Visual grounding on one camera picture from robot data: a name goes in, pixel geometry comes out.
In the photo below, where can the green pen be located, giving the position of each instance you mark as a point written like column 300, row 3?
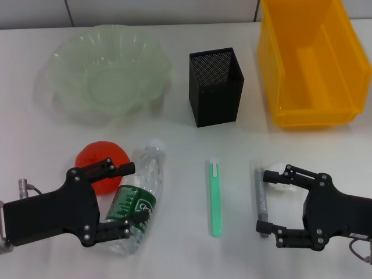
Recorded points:
column 215, row 203

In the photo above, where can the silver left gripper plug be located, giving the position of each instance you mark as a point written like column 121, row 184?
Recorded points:
column 23, row 189

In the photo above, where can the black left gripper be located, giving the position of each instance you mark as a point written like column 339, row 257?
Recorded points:
column 52, row 216

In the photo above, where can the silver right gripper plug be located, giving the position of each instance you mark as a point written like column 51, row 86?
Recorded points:
column 369, row 259

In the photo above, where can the grey marker pen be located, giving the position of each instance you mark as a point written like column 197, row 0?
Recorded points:
column 260, row 197

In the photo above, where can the yellow plastic bin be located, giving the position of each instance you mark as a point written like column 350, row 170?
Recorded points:
column 314, row 64

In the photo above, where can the black mesh pen holder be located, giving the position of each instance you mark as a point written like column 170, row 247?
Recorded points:
column 215, row 96

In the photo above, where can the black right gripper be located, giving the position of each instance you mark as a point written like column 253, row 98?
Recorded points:
column 334, row 215

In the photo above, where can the white paper ball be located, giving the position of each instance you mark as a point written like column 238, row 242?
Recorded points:
column 276, row 170

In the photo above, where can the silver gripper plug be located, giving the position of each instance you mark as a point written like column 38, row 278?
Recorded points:
column 23, row 189
column 369, row 259

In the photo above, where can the clear green-label water bottle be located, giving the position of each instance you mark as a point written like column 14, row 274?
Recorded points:
column 151, row 174

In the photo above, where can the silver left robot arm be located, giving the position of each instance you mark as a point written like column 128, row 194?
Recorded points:
column 3, row 246

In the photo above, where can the pale green glass fruit plate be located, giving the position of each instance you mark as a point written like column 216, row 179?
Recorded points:
column 101, row 75

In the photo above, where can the red-orange toy orange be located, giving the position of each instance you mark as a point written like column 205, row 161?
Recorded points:
column 98, row 151

